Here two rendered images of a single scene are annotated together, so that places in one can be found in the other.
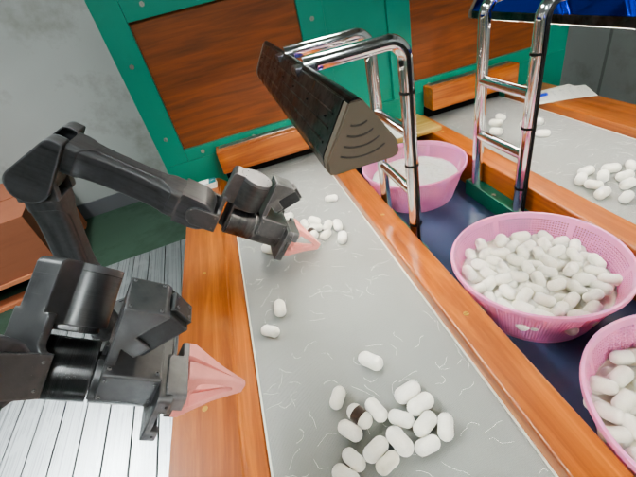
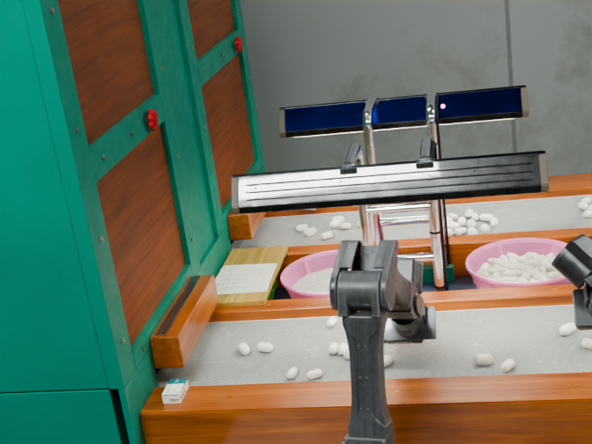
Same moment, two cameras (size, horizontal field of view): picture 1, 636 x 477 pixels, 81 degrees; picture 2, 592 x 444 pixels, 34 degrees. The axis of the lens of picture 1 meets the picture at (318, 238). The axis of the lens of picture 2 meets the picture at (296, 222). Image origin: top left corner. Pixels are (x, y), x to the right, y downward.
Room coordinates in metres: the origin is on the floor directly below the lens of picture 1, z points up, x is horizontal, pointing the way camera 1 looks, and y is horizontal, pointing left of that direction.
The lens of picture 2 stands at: (0.28, 1.74, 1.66)
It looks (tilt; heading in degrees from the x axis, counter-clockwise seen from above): 20 degrees down; 288
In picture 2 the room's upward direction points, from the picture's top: 8 degrees counter-clockwise
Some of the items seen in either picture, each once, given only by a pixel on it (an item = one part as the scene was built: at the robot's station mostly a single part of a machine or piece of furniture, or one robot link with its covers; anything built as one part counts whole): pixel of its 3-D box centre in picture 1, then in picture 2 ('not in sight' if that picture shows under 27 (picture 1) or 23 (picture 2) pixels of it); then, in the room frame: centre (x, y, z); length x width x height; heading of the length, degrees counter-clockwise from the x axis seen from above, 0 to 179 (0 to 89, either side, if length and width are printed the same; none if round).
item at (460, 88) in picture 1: (470, 84); (250, 208); (1.17, -0.60, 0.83); 0.30 x 0.06 x 0.07; 97
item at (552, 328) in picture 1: (533, 277); (524, 277); (0.43, -0.34, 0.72); 0.27 x 0.27 x 0.10
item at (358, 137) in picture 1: (296, 80); (385, 181); (0.67, -0.03, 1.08); 0.62 x 0.08 x 0.07; 7
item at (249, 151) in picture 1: (267, 146); (186, 318); (1.10, 0.08, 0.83); 0.30 x 0.06 x 0.07; 97
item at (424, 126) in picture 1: (379, 136); (247, 275); (1.08, -0.27, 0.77); 0.33 x 0.15 x 0.01; 97
